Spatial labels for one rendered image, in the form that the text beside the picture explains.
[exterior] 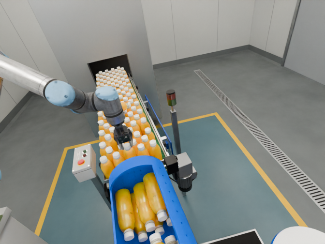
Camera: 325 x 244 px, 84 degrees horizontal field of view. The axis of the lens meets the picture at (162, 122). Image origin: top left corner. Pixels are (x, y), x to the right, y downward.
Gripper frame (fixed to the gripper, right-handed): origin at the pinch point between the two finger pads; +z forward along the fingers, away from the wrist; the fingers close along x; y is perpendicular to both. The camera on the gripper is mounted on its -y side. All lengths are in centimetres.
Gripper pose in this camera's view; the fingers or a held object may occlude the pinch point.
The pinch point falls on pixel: (126, 145)
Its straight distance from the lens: 106.3
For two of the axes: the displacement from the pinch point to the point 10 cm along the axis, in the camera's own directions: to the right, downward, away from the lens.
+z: 1.4, 7.9, 6.0
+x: 9.4, -3.0, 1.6
